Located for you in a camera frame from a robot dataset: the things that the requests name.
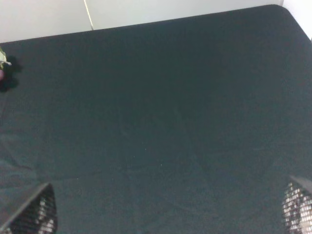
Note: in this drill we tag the artificial fruit bunch with leaf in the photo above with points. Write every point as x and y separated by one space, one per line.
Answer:
3 63

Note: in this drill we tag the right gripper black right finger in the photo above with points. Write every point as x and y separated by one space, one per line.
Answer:
297 206

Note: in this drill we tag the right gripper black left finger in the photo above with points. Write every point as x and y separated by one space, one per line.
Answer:
34 211

